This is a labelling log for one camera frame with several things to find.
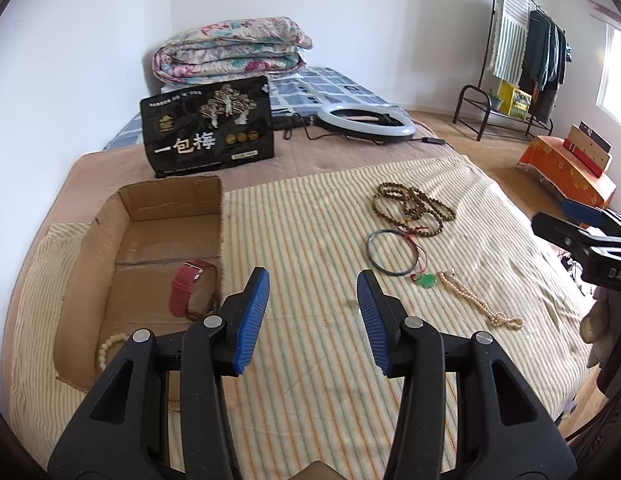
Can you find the dark hanging clothes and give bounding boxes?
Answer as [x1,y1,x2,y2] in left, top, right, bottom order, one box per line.
[519,9,574,122]

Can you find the blue checkered bed sheet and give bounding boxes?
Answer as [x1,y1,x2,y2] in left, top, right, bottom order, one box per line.
[103,66,391,151]

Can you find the cardboard box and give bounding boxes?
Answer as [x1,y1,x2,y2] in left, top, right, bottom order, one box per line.
[55,175,226,411]

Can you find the window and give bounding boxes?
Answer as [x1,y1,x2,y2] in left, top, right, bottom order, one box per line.
[595,24,621,134]

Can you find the green jade pendant red cord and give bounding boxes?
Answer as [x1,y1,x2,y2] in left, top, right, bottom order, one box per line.
[398,225,441,291]

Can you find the dark thin bangle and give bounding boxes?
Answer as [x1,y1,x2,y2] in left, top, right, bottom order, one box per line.
[367,229,427,277]

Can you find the brown wooden bead necklace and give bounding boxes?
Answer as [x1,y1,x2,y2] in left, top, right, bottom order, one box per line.
[373,181,457,237]

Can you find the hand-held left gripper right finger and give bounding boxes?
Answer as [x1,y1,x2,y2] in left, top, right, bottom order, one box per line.
[357,269,579,480]

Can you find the folded floral quilt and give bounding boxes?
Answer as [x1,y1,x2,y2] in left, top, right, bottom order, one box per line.
[152,20,314,86]

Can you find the striped hanging towel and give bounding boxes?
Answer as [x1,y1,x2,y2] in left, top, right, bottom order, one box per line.
[492,0,532,84]

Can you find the black snack bag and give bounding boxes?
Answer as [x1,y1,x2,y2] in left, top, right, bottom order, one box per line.
[140,76,275,179]

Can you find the cream pearl necklace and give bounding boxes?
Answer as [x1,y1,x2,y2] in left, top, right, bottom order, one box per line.
[438,270,525,331]

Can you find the striped beige cloth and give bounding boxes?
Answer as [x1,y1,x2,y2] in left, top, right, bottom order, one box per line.
[10,152,599,480]

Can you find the orange covered box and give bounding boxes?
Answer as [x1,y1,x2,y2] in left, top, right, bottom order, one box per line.
[517,135,617,210]

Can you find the tan and red boxes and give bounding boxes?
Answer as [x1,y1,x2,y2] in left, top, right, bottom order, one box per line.
[563,121,614,177]

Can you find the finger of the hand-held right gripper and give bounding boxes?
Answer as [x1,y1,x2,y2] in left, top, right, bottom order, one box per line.
[562,199,621,237]
[532,212,599,256]

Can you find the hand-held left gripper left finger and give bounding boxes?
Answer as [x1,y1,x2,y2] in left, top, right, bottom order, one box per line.
[48,266,271,480]

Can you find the white bead bracelet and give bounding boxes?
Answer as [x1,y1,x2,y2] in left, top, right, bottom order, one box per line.
[95,332,128,376]

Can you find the brown blanket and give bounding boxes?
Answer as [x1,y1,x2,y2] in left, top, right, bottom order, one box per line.
[33,110,501,241]

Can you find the black metal clothes rack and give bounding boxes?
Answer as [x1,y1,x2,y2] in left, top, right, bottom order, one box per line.
[453,0,571,142]

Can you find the white ring light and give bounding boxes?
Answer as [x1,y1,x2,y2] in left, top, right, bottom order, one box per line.
[317,106,416,142]

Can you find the red watch strap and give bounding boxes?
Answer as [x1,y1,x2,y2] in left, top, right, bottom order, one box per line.
[170,259,218,322]

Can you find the yellow box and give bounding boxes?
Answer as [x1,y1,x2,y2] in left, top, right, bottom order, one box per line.
[498,81,534,119]

